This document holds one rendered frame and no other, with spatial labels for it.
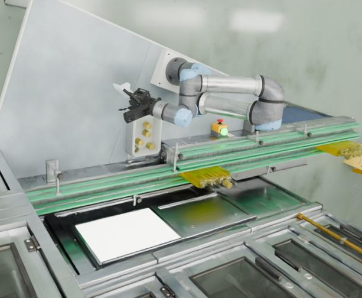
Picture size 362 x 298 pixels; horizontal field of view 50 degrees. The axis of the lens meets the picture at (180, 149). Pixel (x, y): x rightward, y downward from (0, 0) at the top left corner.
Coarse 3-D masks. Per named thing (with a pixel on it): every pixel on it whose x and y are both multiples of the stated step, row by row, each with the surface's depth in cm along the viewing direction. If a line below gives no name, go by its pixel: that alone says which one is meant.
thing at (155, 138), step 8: (136, 120) 202; (144, 120) 212; (152, 120) 215; (160, 120) 210; (136, 128) 211; (144, 128) 214; (152, 128) 217; (160, 128) 212; (136, 136) 213; (144, 136) 216; (152, 136) 218; (160, 136) 213; (136, 144) 215; (144, 144) 218; (160, 144) 215; (144, 152) 213; (152, 152) 214
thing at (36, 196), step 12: (312, 144) 278; (324, 144) 283; (252, 156) 245; (264, 156) 249; (168, 168) 216; (192, 168) 219; (96, 180) 194; (108, 180) 196; (120, 180) 196; (132, 180) 198; (36, 192) 177; (48, 192) 179; (72, 192) 180
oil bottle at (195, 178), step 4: (184, 172) 220; (188, 172) 217; (192, 172) 217; (196, 172) 217; (184, 176) 221; (188, 176) 217; (192, 176) 214; (196, 176) 212; (200, 176) 212; (204, 176) 213; (188, 180) 218; (192, 180) 215; (196, 180) 211; (200, 180) 209; (204, 180) 209; (196, 184) 212; (200, 184) 209; (200, 188) 210
